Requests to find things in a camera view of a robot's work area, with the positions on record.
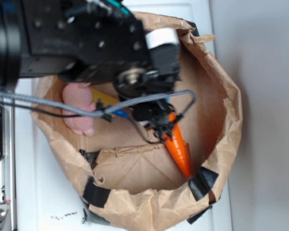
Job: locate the yellow green sponge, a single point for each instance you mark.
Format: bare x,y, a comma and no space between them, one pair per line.
102,100

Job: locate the orange plastic carrot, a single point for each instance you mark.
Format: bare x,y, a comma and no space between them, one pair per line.
176,147

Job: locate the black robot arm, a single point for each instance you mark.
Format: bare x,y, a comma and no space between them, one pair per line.
11,43

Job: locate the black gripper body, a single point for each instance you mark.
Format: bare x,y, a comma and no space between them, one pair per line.
96,41

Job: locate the brown paper bag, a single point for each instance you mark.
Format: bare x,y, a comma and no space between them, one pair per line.
137,186

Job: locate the aluminium rail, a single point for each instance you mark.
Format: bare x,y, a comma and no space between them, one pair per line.
8,209

